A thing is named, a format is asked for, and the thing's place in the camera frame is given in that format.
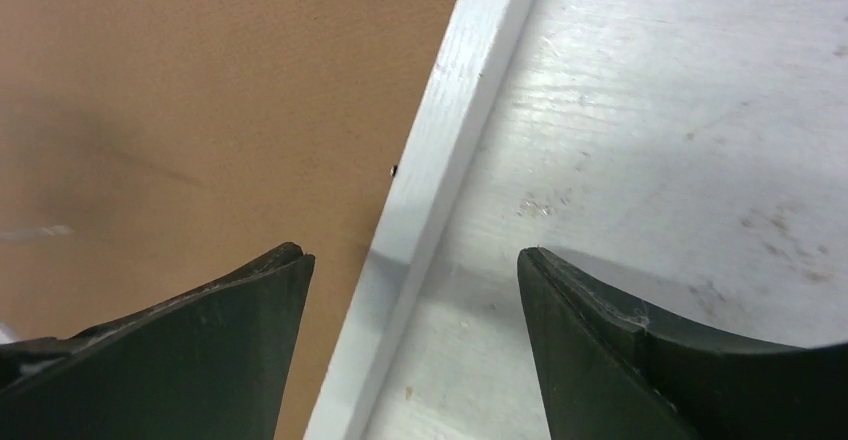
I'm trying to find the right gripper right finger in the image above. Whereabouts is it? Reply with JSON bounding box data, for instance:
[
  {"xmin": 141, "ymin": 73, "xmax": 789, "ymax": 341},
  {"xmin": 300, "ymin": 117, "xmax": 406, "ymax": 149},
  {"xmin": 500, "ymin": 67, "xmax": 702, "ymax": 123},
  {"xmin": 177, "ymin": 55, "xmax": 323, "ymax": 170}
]
[{"xmin": 517, "ymin": 247, "xmax": 847, "ymax": 439}]

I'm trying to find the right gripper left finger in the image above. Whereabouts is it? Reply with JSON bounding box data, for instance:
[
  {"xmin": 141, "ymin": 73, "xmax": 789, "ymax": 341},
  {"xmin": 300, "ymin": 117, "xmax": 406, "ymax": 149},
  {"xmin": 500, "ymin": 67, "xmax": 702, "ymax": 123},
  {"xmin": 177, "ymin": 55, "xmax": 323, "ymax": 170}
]
[{"xmin": 1, "ymin": 243, "xmax": 315, "ymax": 439}]

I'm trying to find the white picture frame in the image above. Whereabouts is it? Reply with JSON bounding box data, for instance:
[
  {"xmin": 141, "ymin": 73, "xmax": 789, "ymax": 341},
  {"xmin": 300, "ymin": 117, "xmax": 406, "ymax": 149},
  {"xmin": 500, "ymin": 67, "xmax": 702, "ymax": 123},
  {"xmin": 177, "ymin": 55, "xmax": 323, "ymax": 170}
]
[{"xmin": 1, "ymin": 0, "xmax": 533, "ymax": 439}]

